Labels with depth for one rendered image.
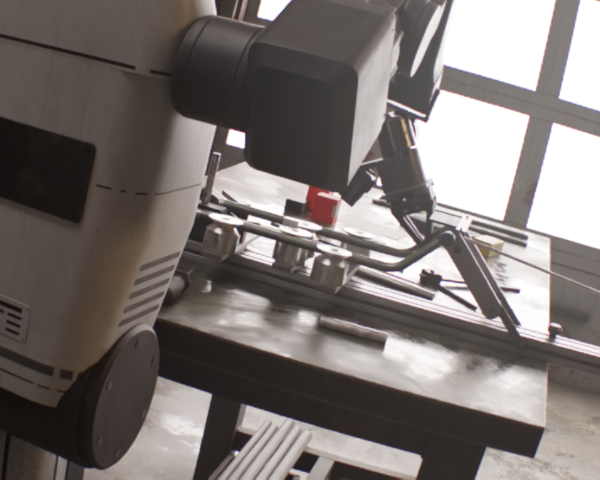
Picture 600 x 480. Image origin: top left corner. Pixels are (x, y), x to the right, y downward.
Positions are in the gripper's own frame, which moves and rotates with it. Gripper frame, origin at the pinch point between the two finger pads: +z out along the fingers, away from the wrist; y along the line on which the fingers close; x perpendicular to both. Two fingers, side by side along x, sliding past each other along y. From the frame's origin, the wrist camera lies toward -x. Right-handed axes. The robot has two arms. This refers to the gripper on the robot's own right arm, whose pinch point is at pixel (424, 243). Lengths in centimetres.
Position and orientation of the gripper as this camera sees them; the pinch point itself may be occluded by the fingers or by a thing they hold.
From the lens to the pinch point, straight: 175.2
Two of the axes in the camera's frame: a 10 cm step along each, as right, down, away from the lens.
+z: 2.7, 9.6, 0.7
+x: 9.4, -2.5, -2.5
